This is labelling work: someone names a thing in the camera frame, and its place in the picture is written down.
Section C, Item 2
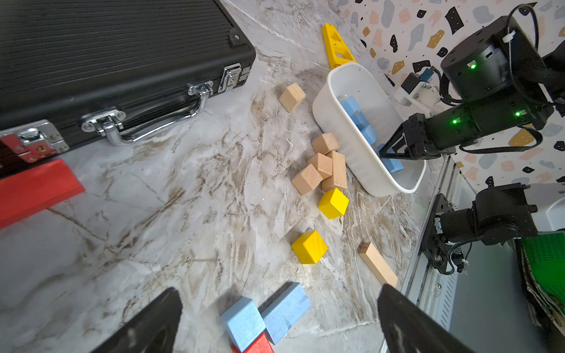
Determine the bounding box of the yellow cube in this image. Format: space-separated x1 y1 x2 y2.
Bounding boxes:
318 188 350 219
291 230 328 265

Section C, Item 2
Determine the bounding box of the blue block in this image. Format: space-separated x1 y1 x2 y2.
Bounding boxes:
261 282 311 345
379 157 404 173
338 95 361 117

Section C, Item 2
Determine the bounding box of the small wood cube far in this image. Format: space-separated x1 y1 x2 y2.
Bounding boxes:
279 82 306 113

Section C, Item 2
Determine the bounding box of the long natural wood block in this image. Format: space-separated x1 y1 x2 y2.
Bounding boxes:
358 242 398 288

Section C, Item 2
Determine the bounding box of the wood block cluster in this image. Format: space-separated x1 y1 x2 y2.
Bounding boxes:
291 132 348 196

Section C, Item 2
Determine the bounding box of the yellow triangle block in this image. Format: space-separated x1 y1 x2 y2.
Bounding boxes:
322 23 357 69

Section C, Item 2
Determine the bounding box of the aluminium front rail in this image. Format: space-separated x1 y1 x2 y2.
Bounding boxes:
400 157 473 330

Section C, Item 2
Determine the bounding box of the black hard case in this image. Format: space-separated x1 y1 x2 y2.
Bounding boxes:
1 1 256 177

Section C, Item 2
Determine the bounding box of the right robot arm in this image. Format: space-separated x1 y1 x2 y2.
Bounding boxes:
378 16 564 275

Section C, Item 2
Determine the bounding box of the green crate outside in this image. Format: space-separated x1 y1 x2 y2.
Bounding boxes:
522 232 564 311

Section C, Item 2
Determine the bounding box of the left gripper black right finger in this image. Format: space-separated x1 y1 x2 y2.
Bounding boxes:
378 284 471 353

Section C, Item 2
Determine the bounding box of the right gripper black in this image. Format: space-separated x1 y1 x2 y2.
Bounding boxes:
378 113 455 160

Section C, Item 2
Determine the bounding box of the red upright block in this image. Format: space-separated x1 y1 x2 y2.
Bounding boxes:
231 332 274 353

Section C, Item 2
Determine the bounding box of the white plastic tray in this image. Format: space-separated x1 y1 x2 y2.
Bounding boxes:
313 63 426 197

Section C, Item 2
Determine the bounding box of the small red block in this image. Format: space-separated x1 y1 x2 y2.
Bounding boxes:
1 160 85 229

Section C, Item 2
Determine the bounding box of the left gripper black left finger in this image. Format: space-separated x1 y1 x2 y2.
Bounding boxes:
94 288 182 352

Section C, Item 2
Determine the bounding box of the yellow cube left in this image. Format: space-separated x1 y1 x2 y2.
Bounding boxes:
291 230 328 265

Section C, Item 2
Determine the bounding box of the blue cube cluster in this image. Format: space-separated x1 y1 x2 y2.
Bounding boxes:
220 297 266 352

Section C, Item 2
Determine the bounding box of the yellow cube right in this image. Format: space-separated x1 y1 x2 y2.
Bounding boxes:
318 188 350 219

